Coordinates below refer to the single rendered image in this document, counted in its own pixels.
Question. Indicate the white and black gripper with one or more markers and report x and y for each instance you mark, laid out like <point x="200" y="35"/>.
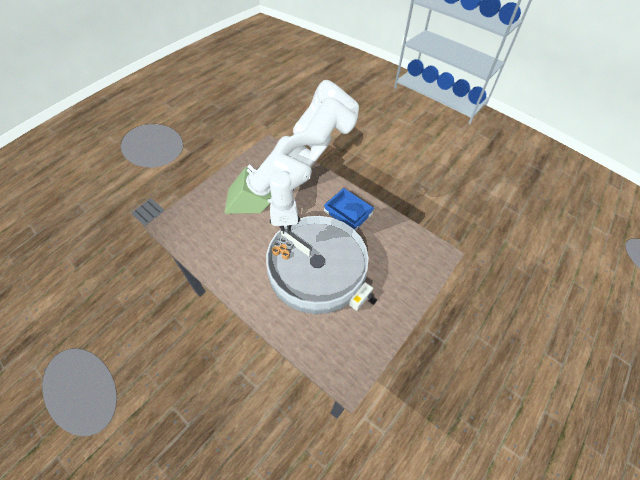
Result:
<point x="288" y="217"/>

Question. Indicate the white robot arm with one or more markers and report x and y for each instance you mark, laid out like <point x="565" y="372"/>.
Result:
<point x="290" y="160"/>

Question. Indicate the blue crate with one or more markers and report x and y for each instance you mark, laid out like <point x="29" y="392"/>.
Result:
<point x="350" y="207"/>

